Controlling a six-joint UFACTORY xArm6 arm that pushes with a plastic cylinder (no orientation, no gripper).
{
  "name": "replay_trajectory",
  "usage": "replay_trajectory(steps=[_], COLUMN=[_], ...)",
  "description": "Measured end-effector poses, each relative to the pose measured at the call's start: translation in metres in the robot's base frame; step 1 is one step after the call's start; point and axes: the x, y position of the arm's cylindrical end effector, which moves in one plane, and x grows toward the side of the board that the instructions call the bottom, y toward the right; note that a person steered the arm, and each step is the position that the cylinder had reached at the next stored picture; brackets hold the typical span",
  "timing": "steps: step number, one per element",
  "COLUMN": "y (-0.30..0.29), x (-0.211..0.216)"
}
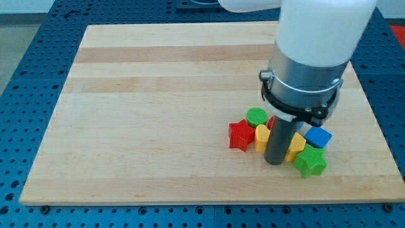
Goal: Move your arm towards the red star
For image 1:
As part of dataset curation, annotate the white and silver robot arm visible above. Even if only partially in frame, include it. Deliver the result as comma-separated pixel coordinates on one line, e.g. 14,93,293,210
218,0,377,127

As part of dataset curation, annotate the red star block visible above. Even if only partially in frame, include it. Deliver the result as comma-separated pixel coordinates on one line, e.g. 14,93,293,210
228,120,255,152

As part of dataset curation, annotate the green star block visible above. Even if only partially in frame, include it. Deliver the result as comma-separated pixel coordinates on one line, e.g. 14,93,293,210
293,144,327,179

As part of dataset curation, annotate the green cylinder block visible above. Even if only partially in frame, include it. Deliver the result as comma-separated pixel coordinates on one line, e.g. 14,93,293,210
246,107,268,128

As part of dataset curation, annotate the wooden board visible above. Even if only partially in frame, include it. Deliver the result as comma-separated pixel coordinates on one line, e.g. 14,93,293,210
20,22,404,206

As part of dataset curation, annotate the yellow heart block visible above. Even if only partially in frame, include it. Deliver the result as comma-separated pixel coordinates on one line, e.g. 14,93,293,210
254,124,271,153

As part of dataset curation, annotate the red block behind rod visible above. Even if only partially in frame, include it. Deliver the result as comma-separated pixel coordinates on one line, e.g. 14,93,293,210
267,116,275,130

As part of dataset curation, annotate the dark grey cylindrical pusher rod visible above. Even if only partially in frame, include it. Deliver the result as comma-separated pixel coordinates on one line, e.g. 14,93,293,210
264,117,299,165

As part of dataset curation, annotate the yellow pentagon block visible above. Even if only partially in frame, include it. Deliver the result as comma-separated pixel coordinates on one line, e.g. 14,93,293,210
285,132,306,162

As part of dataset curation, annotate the blue cube block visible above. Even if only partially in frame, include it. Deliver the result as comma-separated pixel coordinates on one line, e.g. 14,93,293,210
304,127,332,148

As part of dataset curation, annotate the blue perforated table plate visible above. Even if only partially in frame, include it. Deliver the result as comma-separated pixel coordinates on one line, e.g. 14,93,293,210
1,1,404,227

